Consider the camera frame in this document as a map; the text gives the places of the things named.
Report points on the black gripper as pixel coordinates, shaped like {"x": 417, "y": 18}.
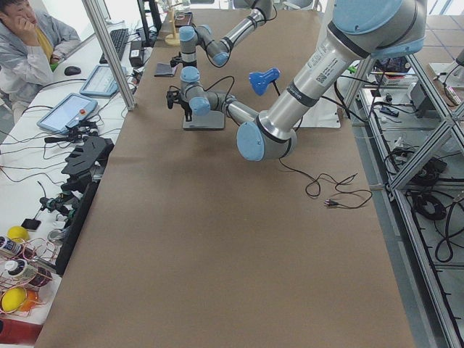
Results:
{"x": 187, "y": 106}
{"x": 187, "y": 65}

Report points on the grey laptop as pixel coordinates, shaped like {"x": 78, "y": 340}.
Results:
{"x": 212, "y": 121}

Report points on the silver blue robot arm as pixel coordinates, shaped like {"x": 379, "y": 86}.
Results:
{"x": 219, "y": 51}
{"x": 357, "y": 30}

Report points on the grey folded cloth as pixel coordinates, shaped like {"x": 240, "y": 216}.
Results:
{"x": 163, "y": 70}

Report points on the wooden stand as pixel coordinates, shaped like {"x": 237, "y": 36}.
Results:
{"x": 177, "y": 15}

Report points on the black power adapter box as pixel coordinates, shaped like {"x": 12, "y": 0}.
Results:
{"x": 136, "y": 56}

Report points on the black keyboard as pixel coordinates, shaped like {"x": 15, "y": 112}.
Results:
{"x": 119, "y": 39}

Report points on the blue teach pendant far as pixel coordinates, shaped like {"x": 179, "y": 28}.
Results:
{"x": 100, "y": 83}

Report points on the blue teach pendant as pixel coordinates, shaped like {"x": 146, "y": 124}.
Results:
{"x": 68, "y": 113}
{"x": 100, "y": 83}

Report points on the blue desk lamp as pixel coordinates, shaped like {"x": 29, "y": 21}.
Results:
{"x": 260, "y": 81}

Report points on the blue teach pendant near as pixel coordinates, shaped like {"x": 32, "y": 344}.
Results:
{"x": 68, "y": 113}

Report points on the black computer mouse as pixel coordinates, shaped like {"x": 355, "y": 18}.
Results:
{"x": 72, "y": 70}

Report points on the black slotted tool rack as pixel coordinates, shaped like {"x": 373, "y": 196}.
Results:
{"x": 82, "y": 159}

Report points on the person in grey jacket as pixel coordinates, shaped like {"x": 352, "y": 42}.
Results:
{"x": 32, "y": 42}

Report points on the yellow ball upper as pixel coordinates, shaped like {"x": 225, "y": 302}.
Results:
{"x": 18, "y": 233}

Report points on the yellow ball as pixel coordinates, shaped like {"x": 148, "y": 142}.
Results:
{"x": 18, "y": 233}
{"x": 14, "y": 300}

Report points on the yellow ball lower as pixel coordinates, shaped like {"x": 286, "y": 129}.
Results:
{"x": 14, "y": 300}

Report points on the aluminium frame post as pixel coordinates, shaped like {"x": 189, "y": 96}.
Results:
{"x": 96, "y": 18}

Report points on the copper wire basket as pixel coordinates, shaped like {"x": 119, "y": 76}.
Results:
{"x": 23, "y": 265}

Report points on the aluminium frame rail right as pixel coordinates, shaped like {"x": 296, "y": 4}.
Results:
{"x": 416, "y": 121}

